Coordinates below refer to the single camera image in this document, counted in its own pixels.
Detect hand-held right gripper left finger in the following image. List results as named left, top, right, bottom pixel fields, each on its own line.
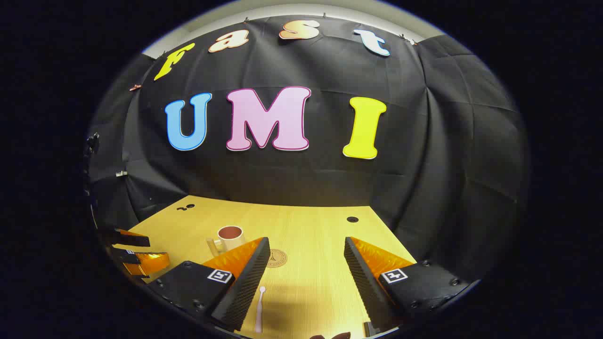
left=147, top=237, right=271, bottom=331

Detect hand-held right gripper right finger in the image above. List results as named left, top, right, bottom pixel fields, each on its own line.
left=343, top=236, right=473, bottom=337

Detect pale pink toothbrush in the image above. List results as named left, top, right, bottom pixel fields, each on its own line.
left=254, top=286, right=267, bottom=333

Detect round brown coaster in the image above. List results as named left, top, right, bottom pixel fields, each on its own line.
left=266, top=249, right=288, bottom=268

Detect cream cup with brown inside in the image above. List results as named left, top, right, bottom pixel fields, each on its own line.
left=206, top=226, right=247, bottom=257

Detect wooden desktop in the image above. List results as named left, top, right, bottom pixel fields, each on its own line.
left=123, top=195, right=417, bottom=339

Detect black backdrop cloth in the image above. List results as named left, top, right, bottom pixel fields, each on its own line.
left=87, top=16, right=530, bottom=283

